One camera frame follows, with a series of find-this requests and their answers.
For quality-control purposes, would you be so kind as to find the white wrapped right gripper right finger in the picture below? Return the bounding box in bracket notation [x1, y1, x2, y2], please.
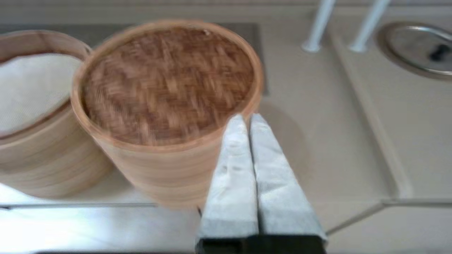
[249, 113, 327, 242]

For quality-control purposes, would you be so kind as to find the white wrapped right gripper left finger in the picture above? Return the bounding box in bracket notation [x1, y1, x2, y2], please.
[195, 114, 260, 241]

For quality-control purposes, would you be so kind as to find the dark woven bamboo steamer lid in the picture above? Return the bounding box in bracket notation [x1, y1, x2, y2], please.
[71, 19, 264, 152]

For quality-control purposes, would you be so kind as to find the bamboo steamer stack, pale cloth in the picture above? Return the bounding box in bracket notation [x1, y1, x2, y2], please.
[0, 30, 115, 198]

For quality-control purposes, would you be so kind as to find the pale round steamer cloth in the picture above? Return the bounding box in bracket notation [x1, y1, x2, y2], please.
[0, 53, 83, 136]

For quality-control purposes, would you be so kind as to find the thin white slanted pole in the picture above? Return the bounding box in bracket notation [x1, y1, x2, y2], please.
[349, 0, 391, 53]
[301, 0, 336, 53]

